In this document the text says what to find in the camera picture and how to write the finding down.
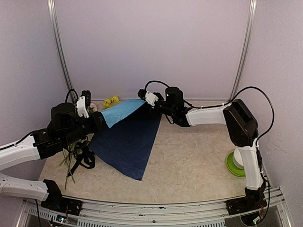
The aluminium frame post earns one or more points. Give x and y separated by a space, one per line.
58 43
245 48

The white ceramic bowl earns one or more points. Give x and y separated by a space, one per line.
237 159

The yellow fake flower stem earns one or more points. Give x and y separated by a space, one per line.
110 102

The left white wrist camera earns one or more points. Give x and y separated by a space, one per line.
83 103

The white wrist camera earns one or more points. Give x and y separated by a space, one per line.
148 97
83 103

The left aluminium frame post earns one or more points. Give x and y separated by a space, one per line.
58 43

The front aluminium rail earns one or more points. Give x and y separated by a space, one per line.
112 214

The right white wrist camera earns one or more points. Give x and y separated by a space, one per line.
148 97

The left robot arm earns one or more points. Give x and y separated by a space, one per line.
46 192

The blue wrapping paper sheet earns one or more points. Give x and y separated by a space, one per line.
127 139

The black ribbon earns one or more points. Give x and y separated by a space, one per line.
84 157

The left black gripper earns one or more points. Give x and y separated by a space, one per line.
97 125

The pink fake rose bunch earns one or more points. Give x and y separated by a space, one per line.
69 160

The green plate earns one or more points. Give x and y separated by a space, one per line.
233 167

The right aluminium frame post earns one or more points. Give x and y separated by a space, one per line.
245 48

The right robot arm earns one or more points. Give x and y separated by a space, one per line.
243 131

